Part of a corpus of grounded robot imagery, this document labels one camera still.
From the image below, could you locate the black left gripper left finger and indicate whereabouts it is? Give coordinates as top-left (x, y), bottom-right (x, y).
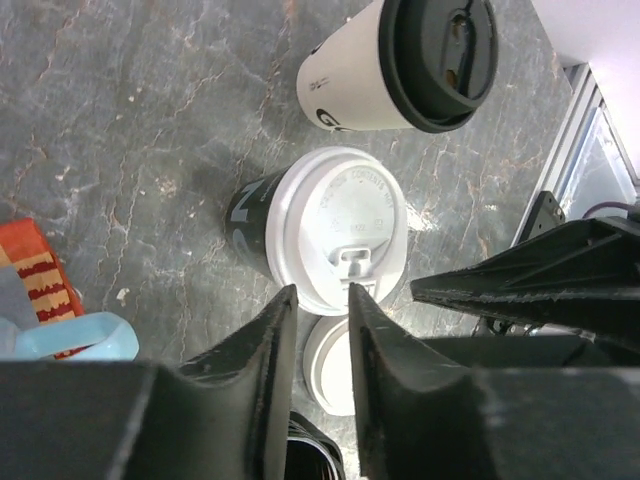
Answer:
top-left (1, 285), bottom-right (298, 479)

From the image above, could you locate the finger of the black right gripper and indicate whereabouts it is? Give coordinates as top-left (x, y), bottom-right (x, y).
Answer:
top-left (411, 217), bottom-right (639, 350)

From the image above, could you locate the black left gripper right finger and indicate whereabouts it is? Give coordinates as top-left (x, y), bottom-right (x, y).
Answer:
top-left (349, 284), bottom-right (639, 479)

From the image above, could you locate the black plastic cup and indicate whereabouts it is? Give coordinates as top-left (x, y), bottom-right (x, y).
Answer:
top-left (224, 168), bottom-right (287, 280)

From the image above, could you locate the white coffee cup lid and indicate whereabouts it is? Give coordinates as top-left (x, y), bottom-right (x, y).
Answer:
top-left (265, 146), bottom-right (408, 316)

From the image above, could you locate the black coffee cup lid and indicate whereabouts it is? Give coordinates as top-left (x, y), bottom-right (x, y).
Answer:
top-left (378, 0), bottom-right (499, 133)

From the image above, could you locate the white paper coffee cup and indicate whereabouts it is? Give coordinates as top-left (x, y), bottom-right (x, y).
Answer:
top-left (296, 1), bottom-right (411, 131)

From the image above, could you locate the stack of white lids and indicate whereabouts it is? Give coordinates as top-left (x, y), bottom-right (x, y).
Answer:
top-left (303, 316), bottom-right (355, 417)

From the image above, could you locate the light blue ceramic mug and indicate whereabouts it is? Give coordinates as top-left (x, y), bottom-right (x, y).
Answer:
top-left (1, 312), bottom-right (139, 361)

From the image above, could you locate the colourful patchwork placemat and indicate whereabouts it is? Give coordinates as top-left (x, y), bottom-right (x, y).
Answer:
top-left (0, 217), bottom-right (86, 331)

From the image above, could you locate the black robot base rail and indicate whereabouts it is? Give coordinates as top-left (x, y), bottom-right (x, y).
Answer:
top-left (514, 190), bottom-right (566, 250)

